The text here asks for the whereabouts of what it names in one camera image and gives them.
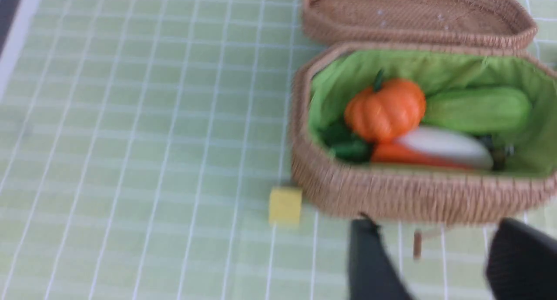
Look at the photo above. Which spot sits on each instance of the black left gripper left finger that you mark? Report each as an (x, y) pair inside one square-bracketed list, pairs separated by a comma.
[(371, 274)]

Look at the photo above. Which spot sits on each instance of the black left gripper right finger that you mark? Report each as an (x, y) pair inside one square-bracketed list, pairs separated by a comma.
[(522, 263)]

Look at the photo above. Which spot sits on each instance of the orange plastic carrot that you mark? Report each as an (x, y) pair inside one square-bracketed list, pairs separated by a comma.
[(348, 147)]

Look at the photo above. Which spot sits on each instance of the white plastic eggplant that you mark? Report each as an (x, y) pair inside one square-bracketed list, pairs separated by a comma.
[(450, 145)]

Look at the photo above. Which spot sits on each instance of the green plastic cucumber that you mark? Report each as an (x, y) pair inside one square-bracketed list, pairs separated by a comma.
[(479, 111)]

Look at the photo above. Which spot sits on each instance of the orange plastic pumpkin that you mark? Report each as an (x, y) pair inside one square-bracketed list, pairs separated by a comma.
[(386, 110)]

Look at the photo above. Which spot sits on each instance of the woven wicker basket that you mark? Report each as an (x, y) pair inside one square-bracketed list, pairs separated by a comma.
[(450, 197)]

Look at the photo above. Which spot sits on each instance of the yellow foam cube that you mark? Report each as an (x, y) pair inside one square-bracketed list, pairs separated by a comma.
[(285, 206)]

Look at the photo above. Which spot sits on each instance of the woven wicker basket lid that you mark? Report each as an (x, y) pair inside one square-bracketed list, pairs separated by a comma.
[(500, 24)]

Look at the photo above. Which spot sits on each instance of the green checkered tablecloth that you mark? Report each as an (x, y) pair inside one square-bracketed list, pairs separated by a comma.
[(140, 141)]

